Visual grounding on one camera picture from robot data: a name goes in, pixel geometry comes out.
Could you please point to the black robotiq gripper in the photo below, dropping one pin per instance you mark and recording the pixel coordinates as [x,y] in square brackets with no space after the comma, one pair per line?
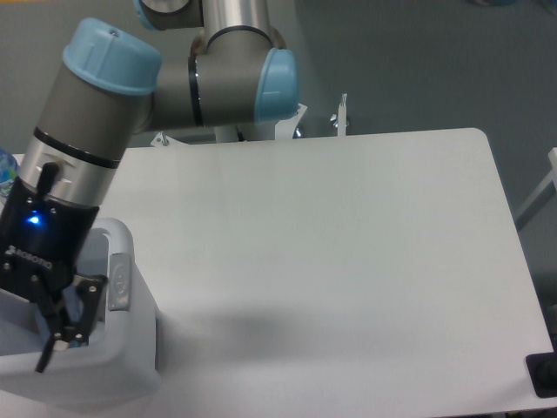
[40,243]

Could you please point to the clear plastic bottle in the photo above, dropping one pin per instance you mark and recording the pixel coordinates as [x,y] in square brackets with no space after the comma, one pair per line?
[73,307]

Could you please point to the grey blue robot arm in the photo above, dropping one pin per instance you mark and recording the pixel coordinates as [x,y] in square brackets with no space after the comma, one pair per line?
[110,86]

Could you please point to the white plastic trash can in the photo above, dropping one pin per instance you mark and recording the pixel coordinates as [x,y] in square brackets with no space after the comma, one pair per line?
[120,361]

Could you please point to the blue labelled water bottle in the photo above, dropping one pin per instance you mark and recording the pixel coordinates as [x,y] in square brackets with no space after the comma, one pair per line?
[9,167]

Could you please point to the black clamp at table edge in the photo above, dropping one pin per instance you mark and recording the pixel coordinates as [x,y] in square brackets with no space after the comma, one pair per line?
[542,370]

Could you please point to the white metal clamp bracket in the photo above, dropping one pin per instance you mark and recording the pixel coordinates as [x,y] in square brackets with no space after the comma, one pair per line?
[296,127]

